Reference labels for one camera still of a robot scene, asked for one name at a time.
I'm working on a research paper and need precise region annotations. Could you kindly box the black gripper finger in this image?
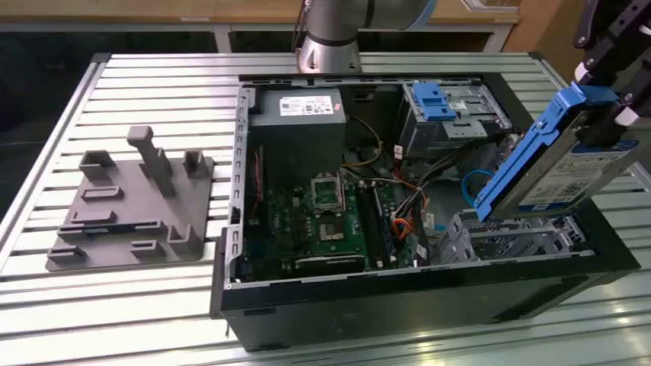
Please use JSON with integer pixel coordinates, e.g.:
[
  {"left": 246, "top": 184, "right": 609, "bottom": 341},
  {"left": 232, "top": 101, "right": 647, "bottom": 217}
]
[
  {"left": 583, "top": 22, "right": 651, "bottom": 149},
  {"left": 572, "top": 0, "right": 645, "bottom": 91}
]

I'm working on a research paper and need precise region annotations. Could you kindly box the hard disk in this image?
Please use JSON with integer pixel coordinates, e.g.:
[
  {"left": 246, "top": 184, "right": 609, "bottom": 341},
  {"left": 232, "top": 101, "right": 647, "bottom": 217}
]
[{"left": 472, "top": 82, "right": 640, "bottom": 222}]

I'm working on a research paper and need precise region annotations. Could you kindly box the blue disk wire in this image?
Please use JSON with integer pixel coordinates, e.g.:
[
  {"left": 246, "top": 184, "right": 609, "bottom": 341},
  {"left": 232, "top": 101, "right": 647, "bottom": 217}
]
[{"left": 458, "top": 169, "right": 492, "bottom": 209}]

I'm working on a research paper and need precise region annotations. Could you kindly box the metal disk bay cage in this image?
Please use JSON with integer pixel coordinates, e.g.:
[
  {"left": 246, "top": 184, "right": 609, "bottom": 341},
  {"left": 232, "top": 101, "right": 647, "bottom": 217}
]
[{"left": 434, "top": 208, "right": 595, "bottom": 265}]

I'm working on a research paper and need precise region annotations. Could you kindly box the metal optical drive cage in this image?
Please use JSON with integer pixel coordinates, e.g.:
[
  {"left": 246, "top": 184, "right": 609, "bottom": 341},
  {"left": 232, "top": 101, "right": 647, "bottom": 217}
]
[{"left": 400, "top": 82, "right": 513, "bottom": 154}]

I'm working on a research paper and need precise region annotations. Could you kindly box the blue plastic drive latch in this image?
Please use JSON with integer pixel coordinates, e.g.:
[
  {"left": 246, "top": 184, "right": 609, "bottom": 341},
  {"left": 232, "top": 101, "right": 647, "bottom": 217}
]
[{"left": 412, "top": 82, "right": 456, "bottom": 121}]

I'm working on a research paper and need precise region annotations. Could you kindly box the metal socket cover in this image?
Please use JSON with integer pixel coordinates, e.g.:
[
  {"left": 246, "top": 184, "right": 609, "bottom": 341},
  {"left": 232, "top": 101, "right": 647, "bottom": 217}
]
[{"left": 309, "top": 172, "right": 348, "bottom": 214}]

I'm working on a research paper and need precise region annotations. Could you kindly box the CPU socket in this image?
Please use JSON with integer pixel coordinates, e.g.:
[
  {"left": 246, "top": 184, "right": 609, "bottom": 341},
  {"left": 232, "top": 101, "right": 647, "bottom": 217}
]
[{"left": 316, "top": 217, "right": 353, "bottom": 244}]

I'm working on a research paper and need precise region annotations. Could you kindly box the black open PC case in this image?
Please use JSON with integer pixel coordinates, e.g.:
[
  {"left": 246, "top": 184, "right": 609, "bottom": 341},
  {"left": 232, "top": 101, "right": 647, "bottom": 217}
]
[{"left": 208, "top": 72, "right": 643, "bottom": 352}]

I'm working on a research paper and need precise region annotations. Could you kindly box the grey power supply unit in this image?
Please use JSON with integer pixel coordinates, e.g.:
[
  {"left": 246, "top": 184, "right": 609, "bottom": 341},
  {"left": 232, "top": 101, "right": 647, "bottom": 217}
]
[{"left": 248, "top": 88, "right": 349, "bottom": 191}]

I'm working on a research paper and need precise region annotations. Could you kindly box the black graphics card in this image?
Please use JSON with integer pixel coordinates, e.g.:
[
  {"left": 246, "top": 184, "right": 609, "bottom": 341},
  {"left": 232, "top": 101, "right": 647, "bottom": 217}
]
[{"left": 293, "top": 252, "right": 368, "bottom": 274}]

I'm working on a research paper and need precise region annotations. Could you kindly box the green motherboard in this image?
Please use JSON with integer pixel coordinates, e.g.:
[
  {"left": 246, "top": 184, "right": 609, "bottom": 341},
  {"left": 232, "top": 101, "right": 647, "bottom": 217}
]
[{"left": 241, "top": 152, "right": 422, "bottom": 281}]

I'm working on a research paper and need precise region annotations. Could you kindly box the wooden counter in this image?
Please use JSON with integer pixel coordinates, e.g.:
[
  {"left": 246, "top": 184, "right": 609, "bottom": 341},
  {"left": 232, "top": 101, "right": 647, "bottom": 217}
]
[{"left": 0, "top": 0, "right": 523, "bottom": 24}]

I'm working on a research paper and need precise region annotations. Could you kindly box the grey parts rack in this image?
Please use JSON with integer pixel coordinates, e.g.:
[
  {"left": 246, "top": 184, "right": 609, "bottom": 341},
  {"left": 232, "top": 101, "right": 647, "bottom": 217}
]
[{"left": 45, "top": 125, "right": 217, "bottom": 272}]

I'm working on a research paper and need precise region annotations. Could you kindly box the black sleeved cable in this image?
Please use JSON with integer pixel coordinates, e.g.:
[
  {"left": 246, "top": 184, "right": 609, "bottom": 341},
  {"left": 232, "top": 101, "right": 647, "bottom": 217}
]
[{"left": 414, "top": 133, "right": 512, "bottom": 188}]

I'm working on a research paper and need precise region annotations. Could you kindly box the multicolour wire bundle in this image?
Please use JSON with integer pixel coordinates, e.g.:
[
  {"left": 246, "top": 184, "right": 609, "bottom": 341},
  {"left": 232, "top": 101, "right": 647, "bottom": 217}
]
[{"left": 374, "top": 176, "right": 430, "bottom": 217}]

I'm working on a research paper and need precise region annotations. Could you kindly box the yellow wire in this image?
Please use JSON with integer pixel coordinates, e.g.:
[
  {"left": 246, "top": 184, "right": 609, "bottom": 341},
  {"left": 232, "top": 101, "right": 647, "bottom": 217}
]
[{"left": 340, "top": 116, "right": 382, "bottom": 169}]

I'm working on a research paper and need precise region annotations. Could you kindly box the orange flat cable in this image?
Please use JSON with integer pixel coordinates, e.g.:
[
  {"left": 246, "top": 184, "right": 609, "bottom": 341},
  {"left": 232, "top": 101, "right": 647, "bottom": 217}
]
[{"left": 392, "top": 218, "right": 416, "bottom": 242}]

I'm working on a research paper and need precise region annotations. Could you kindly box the red wire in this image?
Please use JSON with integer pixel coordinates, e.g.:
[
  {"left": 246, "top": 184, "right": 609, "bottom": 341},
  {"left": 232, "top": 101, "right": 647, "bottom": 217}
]
[{"left": 254, "top": 146, "right": 264, "bottom": 203}]

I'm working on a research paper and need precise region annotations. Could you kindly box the white shelf frame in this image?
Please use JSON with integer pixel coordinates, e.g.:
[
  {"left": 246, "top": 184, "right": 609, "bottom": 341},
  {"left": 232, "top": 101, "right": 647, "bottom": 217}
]
[{"left": 0, "top": 21, "right": 516, "bottom": 53}]

